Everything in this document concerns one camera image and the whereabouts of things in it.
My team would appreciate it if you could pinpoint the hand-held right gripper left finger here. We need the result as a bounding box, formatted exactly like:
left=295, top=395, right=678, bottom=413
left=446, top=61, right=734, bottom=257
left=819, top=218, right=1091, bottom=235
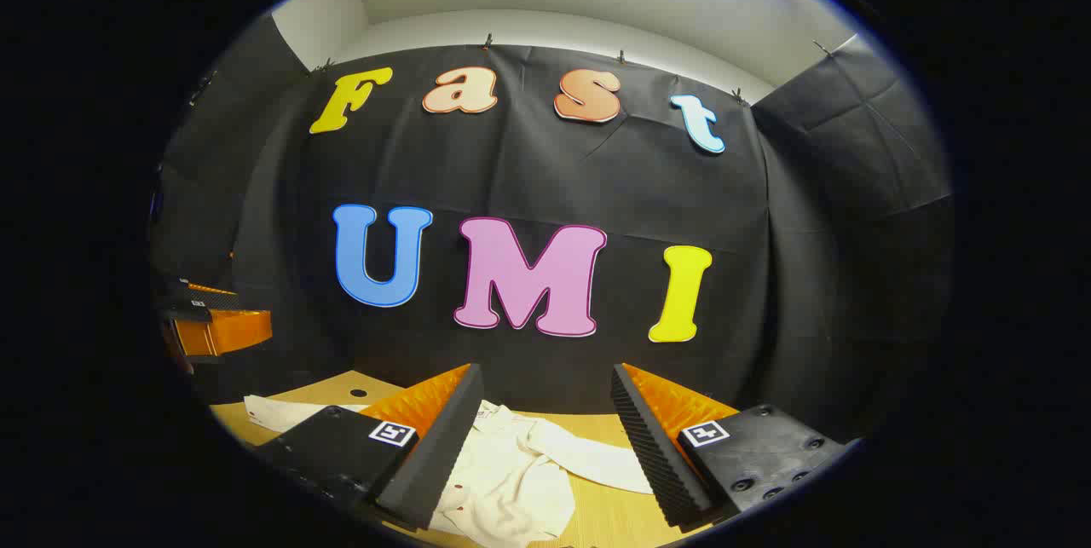
left=254, top=363, right=485, bottom=532

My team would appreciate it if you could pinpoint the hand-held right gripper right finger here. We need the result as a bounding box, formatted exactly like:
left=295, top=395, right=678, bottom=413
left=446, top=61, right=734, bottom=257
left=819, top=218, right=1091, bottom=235
left=611, top=362, right=855, bottom=531

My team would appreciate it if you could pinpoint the cream white button shirt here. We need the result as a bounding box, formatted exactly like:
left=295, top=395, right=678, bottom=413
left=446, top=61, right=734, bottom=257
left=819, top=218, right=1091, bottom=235
left=244, top=395, right=657, bottom=547

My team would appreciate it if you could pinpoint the black backdrop cloth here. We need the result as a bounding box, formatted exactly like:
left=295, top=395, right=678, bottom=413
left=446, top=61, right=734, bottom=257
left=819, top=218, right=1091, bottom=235
left=149, top=11, right=954, bottom=447

